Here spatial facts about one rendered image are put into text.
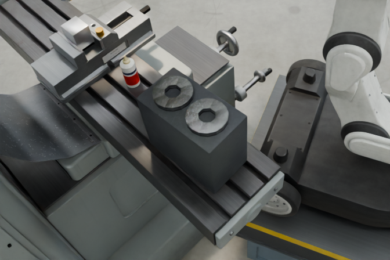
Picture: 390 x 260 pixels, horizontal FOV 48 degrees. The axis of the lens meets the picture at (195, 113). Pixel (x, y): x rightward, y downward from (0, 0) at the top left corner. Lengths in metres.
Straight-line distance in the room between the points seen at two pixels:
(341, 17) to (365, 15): 0.05
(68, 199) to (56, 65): 0.40
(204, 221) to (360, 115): 0.61
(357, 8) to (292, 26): 1.65
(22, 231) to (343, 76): 0.92
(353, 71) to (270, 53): 1.43
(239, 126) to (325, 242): 0.77
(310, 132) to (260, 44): 1.16
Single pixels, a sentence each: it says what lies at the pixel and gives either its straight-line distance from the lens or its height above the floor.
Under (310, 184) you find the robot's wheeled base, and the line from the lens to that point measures 1.46.
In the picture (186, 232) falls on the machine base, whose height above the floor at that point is 0.16.
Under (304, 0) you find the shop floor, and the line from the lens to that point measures 2.92.
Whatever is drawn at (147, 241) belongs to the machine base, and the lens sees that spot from 1.80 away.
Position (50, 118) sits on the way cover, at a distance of 1.32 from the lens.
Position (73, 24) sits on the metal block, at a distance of 1.25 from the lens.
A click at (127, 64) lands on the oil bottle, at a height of 1.02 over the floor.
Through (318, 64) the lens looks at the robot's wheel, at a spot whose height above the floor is 0.60.
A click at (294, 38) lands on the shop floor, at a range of 2.66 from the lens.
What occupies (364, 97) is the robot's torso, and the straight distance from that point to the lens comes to 1.31.
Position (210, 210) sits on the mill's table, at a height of 0.93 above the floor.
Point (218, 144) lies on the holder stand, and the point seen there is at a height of 1.12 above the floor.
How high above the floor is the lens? 1.86
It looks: 54 degrees down
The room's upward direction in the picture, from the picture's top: 9 degrees counter-clockwise
